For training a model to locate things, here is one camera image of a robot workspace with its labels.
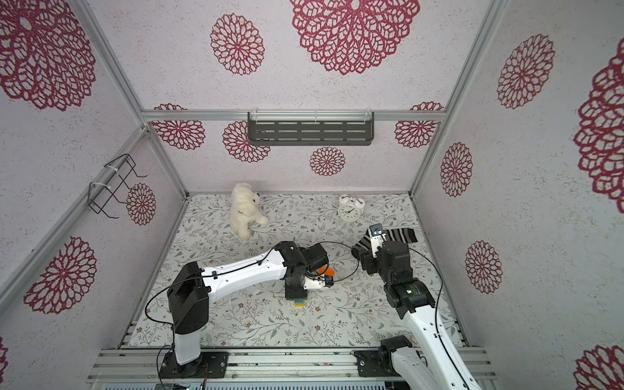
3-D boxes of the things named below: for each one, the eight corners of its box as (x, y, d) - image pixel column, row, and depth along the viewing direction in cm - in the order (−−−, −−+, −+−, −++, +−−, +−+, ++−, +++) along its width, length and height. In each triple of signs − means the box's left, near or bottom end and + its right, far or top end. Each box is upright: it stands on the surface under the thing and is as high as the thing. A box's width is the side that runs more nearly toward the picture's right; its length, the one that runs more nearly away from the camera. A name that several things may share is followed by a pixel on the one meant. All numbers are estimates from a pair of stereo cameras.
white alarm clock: (335, 218, 114) (338, 199, 104) (339, 211, 116) (341, 192, 106) (356, 226, 111) (361, 207, 101) (359, 218, 113) (364, 199, 104)
